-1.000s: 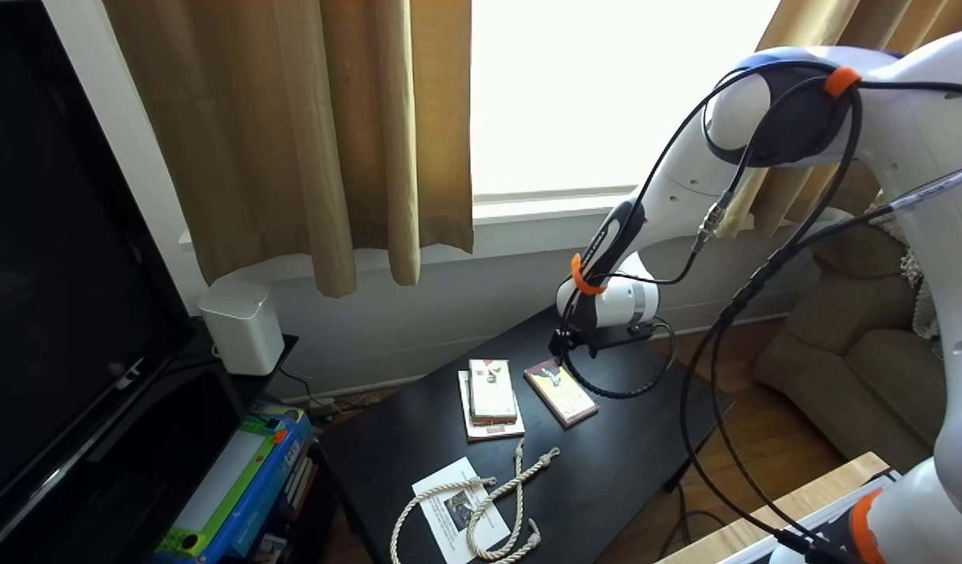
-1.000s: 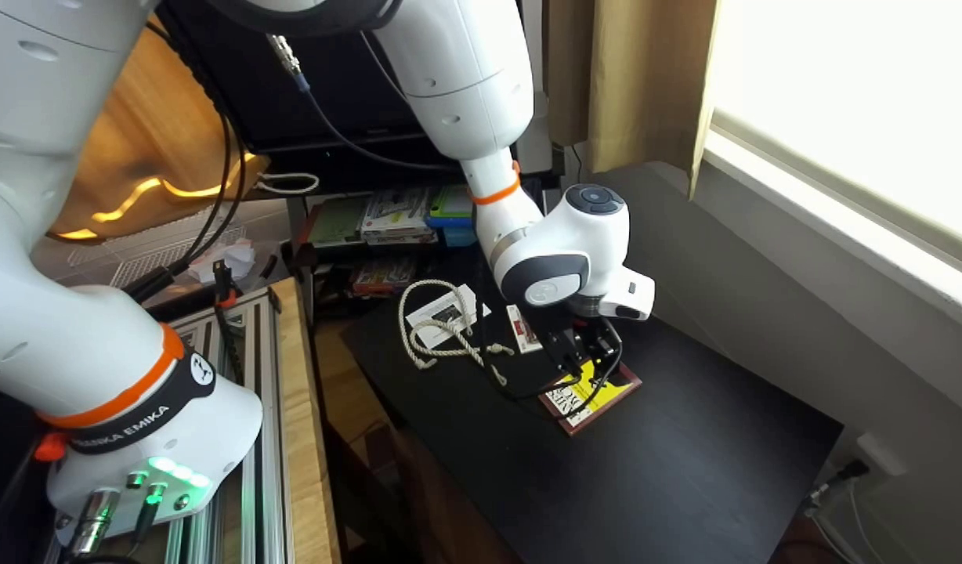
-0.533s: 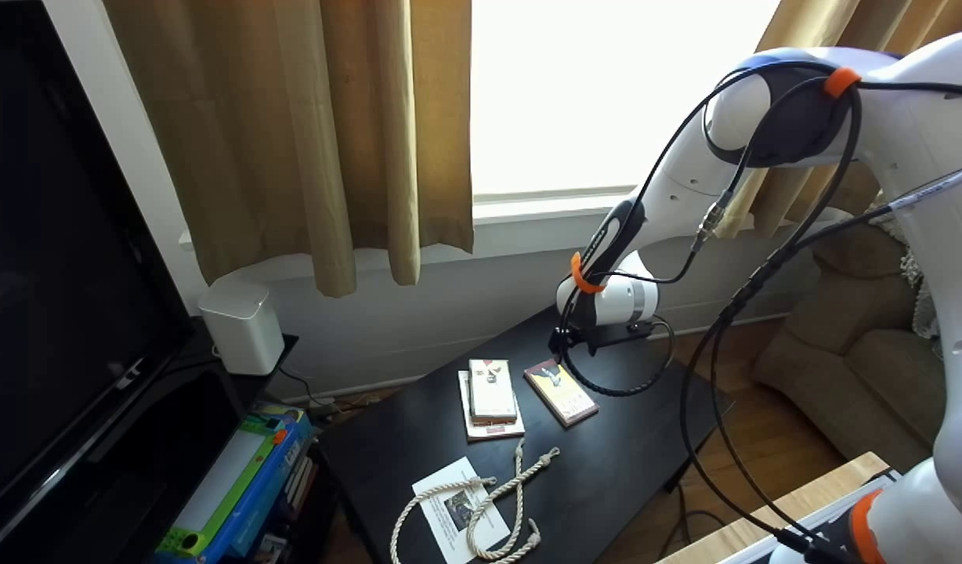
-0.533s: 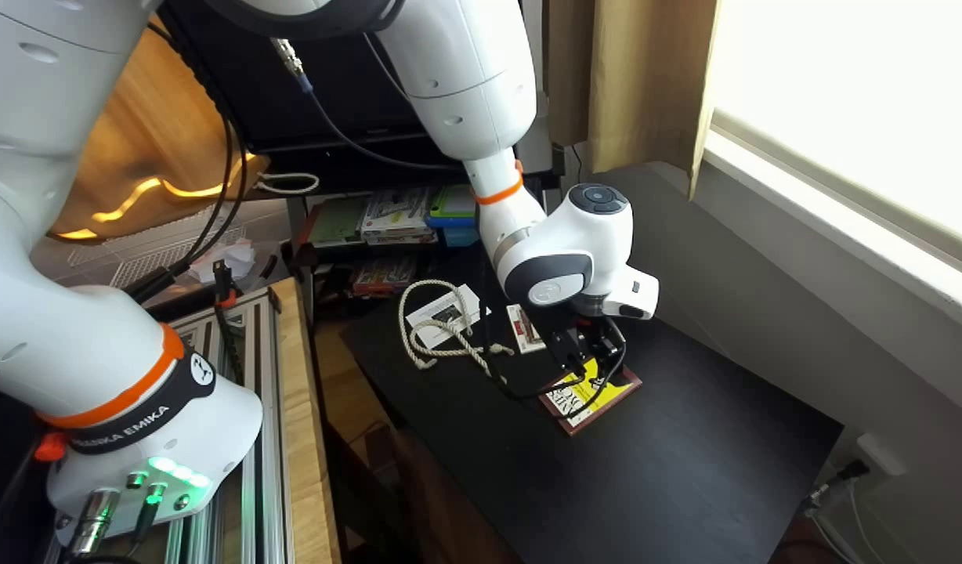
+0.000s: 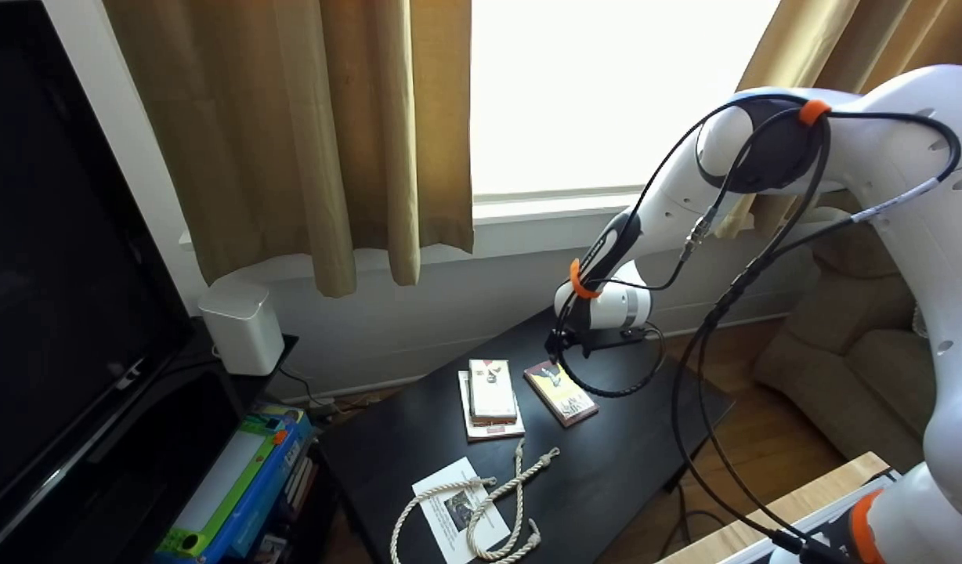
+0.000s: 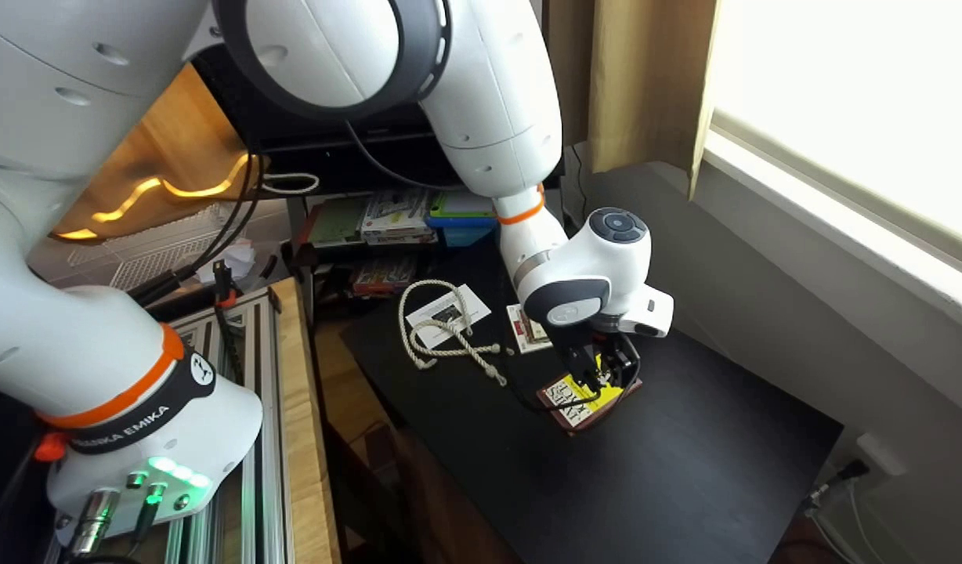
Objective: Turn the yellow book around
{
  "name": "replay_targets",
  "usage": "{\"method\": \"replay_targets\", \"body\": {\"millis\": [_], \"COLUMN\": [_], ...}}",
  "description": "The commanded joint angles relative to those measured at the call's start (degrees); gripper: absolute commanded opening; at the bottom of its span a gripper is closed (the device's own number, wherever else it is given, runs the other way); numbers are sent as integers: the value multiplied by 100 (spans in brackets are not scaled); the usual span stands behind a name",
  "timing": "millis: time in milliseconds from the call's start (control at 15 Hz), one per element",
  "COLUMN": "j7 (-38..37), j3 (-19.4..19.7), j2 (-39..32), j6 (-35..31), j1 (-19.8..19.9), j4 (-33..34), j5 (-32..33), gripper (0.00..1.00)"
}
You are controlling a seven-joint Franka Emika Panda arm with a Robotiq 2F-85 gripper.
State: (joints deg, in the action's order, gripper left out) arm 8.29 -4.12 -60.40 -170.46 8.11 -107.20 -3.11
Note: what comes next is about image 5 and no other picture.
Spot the white rope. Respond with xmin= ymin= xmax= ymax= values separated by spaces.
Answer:
xmin=385 ymin=437 xmax=565 ymax=564

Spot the black low table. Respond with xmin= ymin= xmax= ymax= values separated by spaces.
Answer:
xmin=318 ymin=314 xmax=729 ymax=564

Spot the wooden mounting board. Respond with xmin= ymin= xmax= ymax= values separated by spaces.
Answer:
xmin=658 ymin=452 xmax=896 ymax=564

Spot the tan curtain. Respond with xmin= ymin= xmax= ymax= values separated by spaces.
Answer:
xmin=102 ymin=0 xmax=474 ymax=296

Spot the white booklet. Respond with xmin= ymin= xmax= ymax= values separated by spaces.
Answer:
xmin=409 ymin=457 xmax=511 ymax=564

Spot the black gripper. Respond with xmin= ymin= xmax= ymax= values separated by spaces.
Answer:
xmin=545 ymin=321 xmax=644 ymax=356

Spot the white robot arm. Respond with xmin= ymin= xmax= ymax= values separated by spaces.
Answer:
xmin=548 ymin=61 xmax=962 ymax=564

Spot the beige armchair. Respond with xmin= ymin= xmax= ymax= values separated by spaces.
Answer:
xmin=754 ymin=225 xmax=933 ymax=469

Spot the white speaker box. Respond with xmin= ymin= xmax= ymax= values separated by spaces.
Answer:
xmin=196 ymin=280 xmax=284 ymax=376

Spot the black television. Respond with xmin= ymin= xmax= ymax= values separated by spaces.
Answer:
xmin=0 ymin=0 xmax=217 ymax=546

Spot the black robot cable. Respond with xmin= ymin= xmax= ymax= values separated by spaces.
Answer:
xmin=554 ymin=92 xmax=962 ymax=556

